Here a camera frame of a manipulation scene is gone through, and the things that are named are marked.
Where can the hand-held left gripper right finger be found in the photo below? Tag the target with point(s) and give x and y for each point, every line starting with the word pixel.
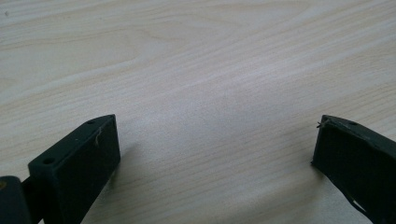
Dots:
pixel 355 161

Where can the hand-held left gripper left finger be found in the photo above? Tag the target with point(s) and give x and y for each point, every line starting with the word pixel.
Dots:
pixel 74 168

